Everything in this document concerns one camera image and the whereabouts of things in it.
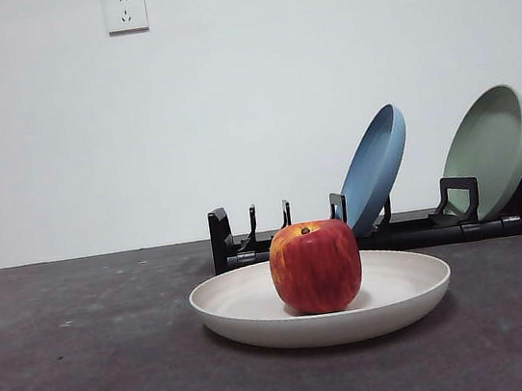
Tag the red yellow apple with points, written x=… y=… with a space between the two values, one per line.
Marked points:
x=317 y=270

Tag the pale cream round plate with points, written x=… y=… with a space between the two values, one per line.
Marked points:
x=237 y=306

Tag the blue round plate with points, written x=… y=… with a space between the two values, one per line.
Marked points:
x=373 y=165

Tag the black plate rack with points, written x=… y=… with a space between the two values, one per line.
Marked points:
x=422 y=237

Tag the green round plate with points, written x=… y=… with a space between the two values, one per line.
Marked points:
x=487 y=144

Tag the white wall socket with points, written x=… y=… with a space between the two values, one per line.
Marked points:
x=126 y=11

